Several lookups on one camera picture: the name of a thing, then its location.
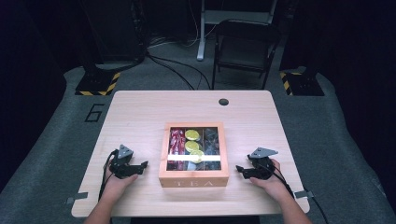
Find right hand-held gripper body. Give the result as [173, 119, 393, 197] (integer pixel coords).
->
[246, 147, 279, 181]

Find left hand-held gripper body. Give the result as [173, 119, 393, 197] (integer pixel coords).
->
[108, 144, 140, 180]

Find wooden tea box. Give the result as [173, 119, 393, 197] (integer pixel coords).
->
[158, 121, 231, 189]

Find person's left hand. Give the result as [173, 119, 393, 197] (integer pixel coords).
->
[100, 167, 139, 203]

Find person's right hand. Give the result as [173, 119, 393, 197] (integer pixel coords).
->
[248, 158, 293, 202]

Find pile of red sticks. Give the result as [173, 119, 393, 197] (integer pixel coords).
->
[168, 128, 187, 172]

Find pile of dark tea bags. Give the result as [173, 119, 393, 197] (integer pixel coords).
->
[202, 127, 221, 171]

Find grey tape strip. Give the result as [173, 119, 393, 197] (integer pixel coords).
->
[293, 189, 315, 200]
[65, 191, 90, 205]

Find black hazard-striped stand base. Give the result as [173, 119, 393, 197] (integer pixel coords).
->
[278, 66, 326, 97]
[74, 63, 121, 97]

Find black folding chair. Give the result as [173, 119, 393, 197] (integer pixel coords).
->
[211, 19, 283, 91]

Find left hand-held gripper cable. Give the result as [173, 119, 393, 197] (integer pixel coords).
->
[97, 149, 120, 203]

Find hand-held gripper cable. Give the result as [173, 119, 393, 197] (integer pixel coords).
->
[264, 161, 330, 224]
[97, 149, 120, 203]

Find right hand-held gripper cable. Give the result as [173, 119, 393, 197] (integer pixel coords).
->
[264, 161, 330, 224]

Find black floor cable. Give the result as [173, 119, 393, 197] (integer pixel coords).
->
[148, 53, 213, 91]
[145, 53, 196, 91]

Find white floor cable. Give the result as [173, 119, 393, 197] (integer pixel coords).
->
[148, 21, 219, 49]

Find white desk frame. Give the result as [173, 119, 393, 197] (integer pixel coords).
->
[196, 0, 278, 62]

